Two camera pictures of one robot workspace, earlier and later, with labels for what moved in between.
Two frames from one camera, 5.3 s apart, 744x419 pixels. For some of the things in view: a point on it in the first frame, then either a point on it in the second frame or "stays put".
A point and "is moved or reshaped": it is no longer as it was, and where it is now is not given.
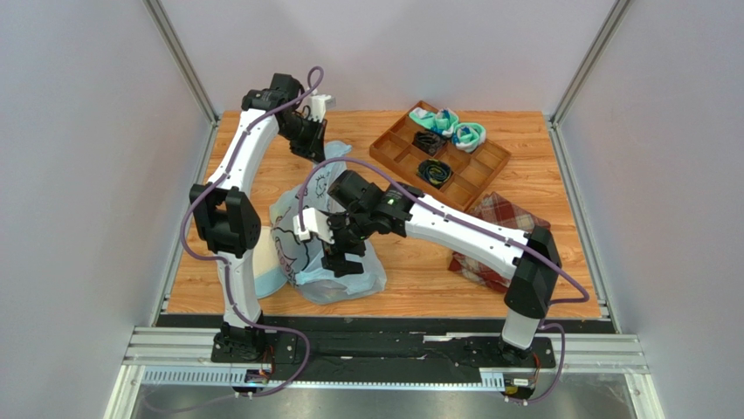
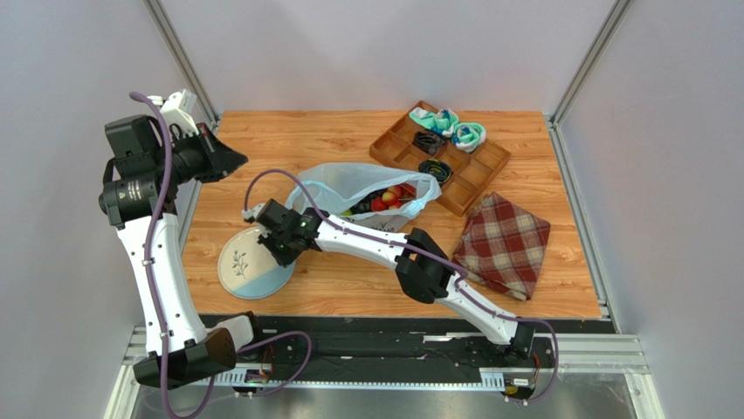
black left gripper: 313,149 to 219,161
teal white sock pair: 444,121 stays put
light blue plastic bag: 301,260 is moved or reshaped
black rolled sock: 430,141 stays put
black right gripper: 341,247 to 273,245
